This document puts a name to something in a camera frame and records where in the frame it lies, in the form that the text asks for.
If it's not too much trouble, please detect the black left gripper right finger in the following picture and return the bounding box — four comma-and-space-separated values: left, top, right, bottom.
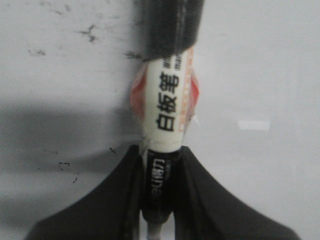
159, 146, 299, 240

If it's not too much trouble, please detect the black white whiteboard marker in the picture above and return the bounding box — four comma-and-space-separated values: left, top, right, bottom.
130, 0, 204, 240

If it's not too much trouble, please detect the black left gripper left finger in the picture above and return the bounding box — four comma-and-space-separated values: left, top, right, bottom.
26, 145, 143, 240

